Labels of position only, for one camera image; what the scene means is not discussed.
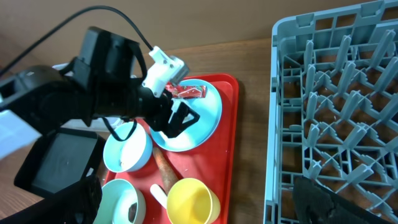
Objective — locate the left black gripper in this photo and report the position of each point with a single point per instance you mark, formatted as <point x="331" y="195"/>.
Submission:
<point x="161" y="114"/>

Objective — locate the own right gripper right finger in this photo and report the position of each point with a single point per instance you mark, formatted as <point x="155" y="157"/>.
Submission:
<point x="315" y="204"/>

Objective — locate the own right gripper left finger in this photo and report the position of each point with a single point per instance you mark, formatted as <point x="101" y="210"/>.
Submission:
<point x="78" y="203"/>

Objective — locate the red snack wrapper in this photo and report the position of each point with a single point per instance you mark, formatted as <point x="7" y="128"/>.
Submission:
<point x="187" y="91"/>

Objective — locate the mint green bowl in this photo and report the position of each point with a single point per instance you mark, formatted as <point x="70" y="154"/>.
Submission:
<point x="117" y="196"/>

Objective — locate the brown food lump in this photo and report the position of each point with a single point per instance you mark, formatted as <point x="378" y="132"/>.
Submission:
<point x="132" y="212"/>

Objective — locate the light blue bowl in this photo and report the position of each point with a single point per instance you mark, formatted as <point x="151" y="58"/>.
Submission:
<point x="129" y="155"/>

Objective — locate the yellow plastic cup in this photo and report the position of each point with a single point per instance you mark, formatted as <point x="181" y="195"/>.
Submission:
<point x="190" y="201"/>

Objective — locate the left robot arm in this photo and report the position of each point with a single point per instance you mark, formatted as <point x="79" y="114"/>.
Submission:
<point x="108" y="79"/>

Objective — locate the black waste tray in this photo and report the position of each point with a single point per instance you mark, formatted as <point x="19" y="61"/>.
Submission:
<point x="59" y="160"/>

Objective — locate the grey dishwasher rack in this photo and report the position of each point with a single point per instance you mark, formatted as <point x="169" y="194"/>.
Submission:
<point x="333" y="108"/>

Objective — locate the light blue plate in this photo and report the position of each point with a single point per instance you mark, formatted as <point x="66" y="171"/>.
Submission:
<point x="209" y="108"/>

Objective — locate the red plastic tray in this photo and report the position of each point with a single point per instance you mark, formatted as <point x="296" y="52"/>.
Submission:
<point x="211" y="162"/>

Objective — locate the white plastic spoon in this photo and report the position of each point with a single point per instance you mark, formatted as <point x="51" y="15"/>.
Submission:
<point x="158" y="193"/>

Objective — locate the clear plastic storage box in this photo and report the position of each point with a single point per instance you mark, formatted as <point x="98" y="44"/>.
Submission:
<point x="96" y="124"/>

